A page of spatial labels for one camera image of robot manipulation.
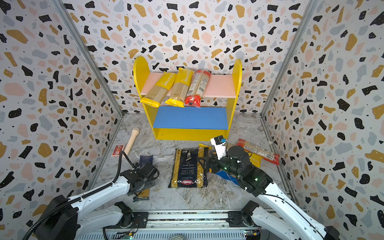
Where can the red clear spaghetti pack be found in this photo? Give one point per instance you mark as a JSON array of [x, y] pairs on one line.
[[197, 88]]

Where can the yellow shelf unit frame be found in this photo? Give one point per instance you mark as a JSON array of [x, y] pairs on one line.
[[196, 135]]

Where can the dark penne pasta bag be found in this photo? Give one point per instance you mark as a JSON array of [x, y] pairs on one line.
[[186, 171]]

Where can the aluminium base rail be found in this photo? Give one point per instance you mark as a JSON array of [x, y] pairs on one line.
[[197, 225]]

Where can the red long spaghetti pack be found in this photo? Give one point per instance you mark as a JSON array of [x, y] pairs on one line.
[[267, 155]]

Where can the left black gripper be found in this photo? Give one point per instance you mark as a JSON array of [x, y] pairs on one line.
[[150, 183]]

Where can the pink upper shelf board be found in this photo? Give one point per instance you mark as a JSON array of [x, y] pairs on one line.
[[219, 86]]

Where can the red playing card box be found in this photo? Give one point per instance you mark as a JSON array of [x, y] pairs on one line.
[[117, 150]]

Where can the wooden rolling pin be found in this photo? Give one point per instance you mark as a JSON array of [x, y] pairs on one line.
[[135, 132]]

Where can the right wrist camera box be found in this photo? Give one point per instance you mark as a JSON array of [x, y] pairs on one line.
[[220, 145]]

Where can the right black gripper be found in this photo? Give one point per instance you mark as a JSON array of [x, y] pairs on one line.
[[212, 163]]

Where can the blue yellow spaghetti pack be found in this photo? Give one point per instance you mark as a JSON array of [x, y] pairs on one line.
[[144, 195]]

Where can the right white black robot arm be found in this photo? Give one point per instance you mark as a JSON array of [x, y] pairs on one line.
[[293, 223]]

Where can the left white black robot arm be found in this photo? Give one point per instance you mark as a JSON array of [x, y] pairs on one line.
[[71, 218]]

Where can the blue orange orecchiette bag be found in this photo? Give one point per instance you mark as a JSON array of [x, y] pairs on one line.
[[227, 176]]

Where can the yellow Pastatime spaghetti pack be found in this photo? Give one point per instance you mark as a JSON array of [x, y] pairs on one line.
[[158, 92]]

